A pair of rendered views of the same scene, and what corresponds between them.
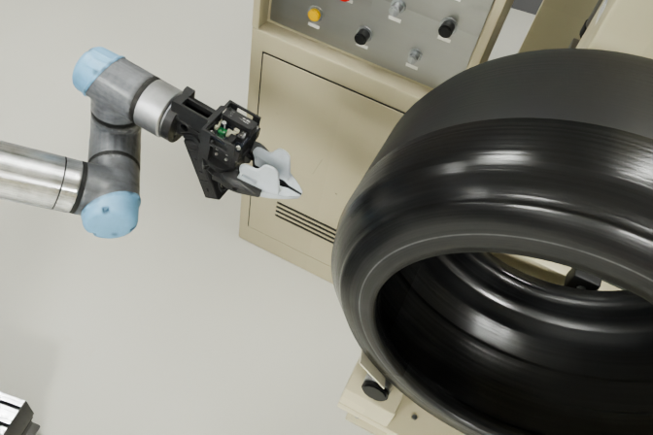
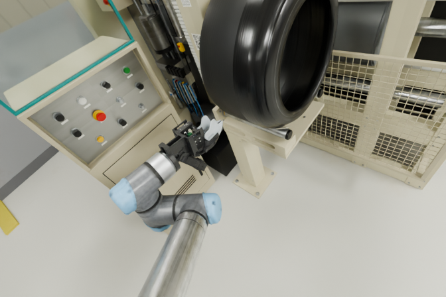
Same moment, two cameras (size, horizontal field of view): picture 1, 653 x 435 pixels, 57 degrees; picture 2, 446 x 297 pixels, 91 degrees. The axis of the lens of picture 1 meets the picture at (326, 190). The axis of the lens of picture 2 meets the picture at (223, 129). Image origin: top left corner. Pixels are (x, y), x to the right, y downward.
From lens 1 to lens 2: 0.52 m
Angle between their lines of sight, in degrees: 34
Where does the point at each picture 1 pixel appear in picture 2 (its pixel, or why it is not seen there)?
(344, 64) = (129, 136)
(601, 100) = not seen: outside the picture
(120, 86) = (145, 179)
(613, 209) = not seen: outside the picture
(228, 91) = (87, 233)
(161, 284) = not seen: hidden behind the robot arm
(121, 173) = (190, 196)
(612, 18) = not seen: outside the picture
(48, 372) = not seen: outside the picture
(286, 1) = (85, 150)
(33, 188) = (196, 237)
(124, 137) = (164, 197)
